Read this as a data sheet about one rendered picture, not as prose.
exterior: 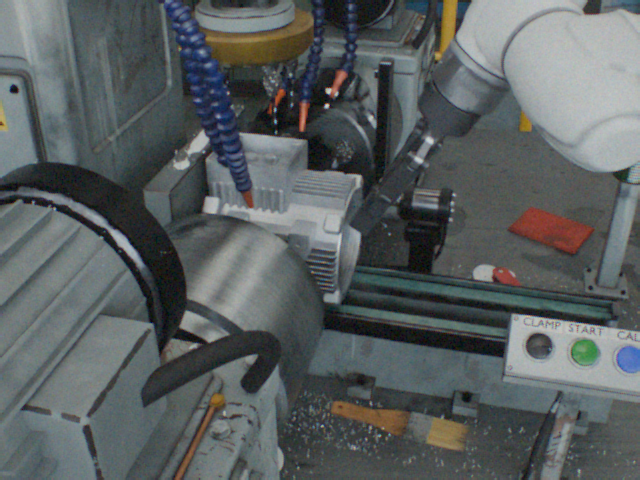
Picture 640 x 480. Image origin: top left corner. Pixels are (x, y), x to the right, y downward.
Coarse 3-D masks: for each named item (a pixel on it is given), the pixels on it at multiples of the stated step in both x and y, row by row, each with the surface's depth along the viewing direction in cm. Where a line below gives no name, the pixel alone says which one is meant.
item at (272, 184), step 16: (256, 144) 111; (272, 144) 111; (288, 144) 110; (304, 144) 108; (208, 160) 104; (256, 160) 107; (272, 160) 107; (288, 160) 110; (304, 160) 109; (208, 176) 105; (224, 176) 104; (256, 176) 103; (272, 176) 102; (288, 176) 102; (224, 192) 106; (256, 192) 104; (272, 192) 103; (288, 192) 103; (256, 208) 105; (272, 208) 104; (288, 208) 105
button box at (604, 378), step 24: (528, 336) 82; (552, 336) 82; (576, 336) 82; (600, 336) 81; (624, 336) 81; (504, 360) 83; (528, 360) 81; (552, 360) 81; (600, 360) 80; (528, 384) 84; (552, 384) 82; (576, 384) 80; (600, 384) 79; (624, 384) 79
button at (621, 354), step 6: (624, 348) 80; (630, 348) 79; (636, 348) 79; (618, 354) 79; (624, 354) 79; (630, 354) 79; (636, 354) 79; (618, 360) 79; (624, 360) 79; (630, 360) 79; (636, 360) 79; (624, 366) 79; (630, 366) 79; (636, 366) 78; (630, 372) 79
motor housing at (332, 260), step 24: (312, 192) 104; (336, 192) 104; (360, 192) 112; (264, 216) 105; (288, 216) 104; (312, 216) 104; (288, 240) 103; (336, 240) 102; (312, 264) 103; (336, 264) 103; (336, 288) 106
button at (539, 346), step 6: (534, 336) 82; (540, 336) 81; (546, 336) 81; (528, 342) 81; (534, 342) 81; (540, 342) 81; (546, 342) 81; (528, 348) 81; (534, 348) 81; (540, 348) 81; (546, 348) 81; (534, 354) 81; (540, 354) 81; (546, 354) 81
